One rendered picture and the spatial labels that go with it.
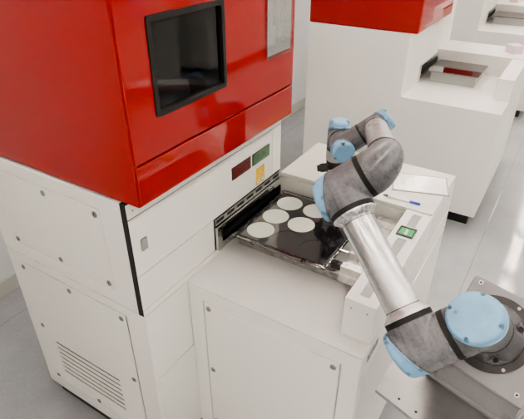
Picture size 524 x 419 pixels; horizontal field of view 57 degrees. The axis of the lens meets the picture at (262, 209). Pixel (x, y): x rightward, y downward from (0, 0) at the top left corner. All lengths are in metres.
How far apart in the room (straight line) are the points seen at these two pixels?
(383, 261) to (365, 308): 0.24
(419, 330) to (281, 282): 0.62
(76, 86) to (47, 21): 0.15
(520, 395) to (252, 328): 0.76
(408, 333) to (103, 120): 0.86
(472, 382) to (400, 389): 0.18
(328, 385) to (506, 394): 0.51
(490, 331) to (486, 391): 0.27
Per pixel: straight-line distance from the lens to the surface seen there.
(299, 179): 1.97
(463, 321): 1.14
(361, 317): 1.42
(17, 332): 2.92
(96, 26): 1.17
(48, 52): 1.32
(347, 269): 1.59
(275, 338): 1.57
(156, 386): 1.80
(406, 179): 2.01
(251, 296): 1.59
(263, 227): 1.76
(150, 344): 1.65
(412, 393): 1.40
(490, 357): 1.31
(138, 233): 1.39
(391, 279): 1.18
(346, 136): 1.61
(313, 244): 1.69
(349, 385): 1.54
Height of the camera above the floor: 1.89
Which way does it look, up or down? 32 degrees down
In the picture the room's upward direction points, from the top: straight up
